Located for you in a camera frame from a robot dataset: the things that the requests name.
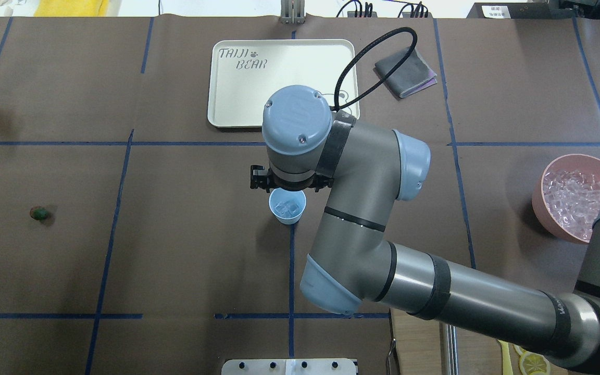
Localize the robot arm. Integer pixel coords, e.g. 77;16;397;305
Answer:
252;85;600;374

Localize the light blue plastic cup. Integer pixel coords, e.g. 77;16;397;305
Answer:
268;188;307;225

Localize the clear ice cube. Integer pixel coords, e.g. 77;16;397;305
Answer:
273;203;289;218
286;202;303;217
282;201;298;211

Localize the pink bowl of ice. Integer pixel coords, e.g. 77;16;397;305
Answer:
532;154;600;244

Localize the steel rod black tip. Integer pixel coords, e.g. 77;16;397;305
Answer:
440;323;459;374

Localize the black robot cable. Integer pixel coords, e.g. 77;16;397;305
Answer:
333;27;418;112

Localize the cream bear tray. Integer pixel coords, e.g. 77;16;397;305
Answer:
207;40;360;129

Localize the yellow plastic knife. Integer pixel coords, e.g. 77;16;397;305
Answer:
497;340;514;375

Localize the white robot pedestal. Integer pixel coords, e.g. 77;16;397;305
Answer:
221;358;359;374

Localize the lemon slice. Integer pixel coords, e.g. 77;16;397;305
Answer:
514;345;527;357
518;352;552;375

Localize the yellow cloth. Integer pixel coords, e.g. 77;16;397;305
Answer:
34;1;110;17

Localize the red strawberry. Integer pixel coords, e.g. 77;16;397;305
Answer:
29;206;51;221

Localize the wooden cutting board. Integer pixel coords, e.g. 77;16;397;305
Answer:
391;309;503;374

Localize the aluminium frame post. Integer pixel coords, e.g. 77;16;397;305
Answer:
280;0;306;24

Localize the black power box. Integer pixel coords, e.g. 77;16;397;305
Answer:
466;2;556;19

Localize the grey folded cloth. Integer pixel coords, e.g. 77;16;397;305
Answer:
374;48;436;100

